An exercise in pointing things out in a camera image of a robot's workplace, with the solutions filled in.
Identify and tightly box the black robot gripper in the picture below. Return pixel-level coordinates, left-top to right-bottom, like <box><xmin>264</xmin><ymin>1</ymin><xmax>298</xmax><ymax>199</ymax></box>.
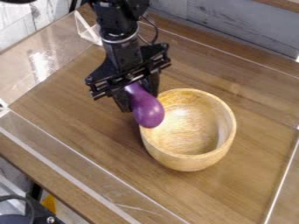
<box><xmin>86</xmin><ymin>36</ymin><xmax>172</xmax><ymax>113</ymax></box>

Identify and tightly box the purple toy eggplant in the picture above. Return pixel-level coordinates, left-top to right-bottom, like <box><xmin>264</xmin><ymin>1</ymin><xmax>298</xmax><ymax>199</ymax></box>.
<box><xmin>126</xmin><ymin>82</ymin><xmax>165</xmax><ymax>128</ymax></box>

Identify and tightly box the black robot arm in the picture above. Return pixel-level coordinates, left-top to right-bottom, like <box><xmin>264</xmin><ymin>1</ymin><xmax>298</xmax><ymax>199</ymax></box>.
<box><xmin>86</xmin><ymin>0</ymin><xmax>172</xmax><ymax>112</ymax></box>

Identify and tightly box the brown wooden bowl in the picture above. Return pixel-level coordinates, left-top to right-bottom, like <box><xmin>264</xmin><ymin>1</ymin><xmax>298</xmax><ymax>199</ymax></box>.
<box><xmin>141</xmin><ymin>88</ymin><xmax>238</xmax><ymax>172</ymax></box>

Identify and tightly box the black clamp with screw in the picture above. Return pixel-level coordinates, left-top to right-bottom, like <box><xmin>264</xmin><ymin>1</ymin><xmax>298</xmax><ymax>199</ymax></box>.
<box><xmin>26</xmin><ymin>183</ymin><xmax>66</xmax><ymax>224</ymax></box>

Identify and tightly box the clear acrylic tray wall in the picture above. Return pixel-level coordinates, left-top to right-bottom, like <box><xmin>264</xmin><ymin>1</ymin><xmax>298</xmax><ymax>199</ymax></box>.
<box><xmin>0</xmin><ymin>16</ymin><xmax>299</xmax><ymax>224</ymax></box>

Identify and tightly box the black cable under table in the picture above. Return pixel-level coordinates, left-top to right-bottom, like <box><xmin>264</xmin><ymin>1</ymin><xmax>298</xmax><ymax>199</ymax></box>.
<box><xmin>0</xmin><ymin>194</ymin><xmax>37</xmax><ymax>224</ymax></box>

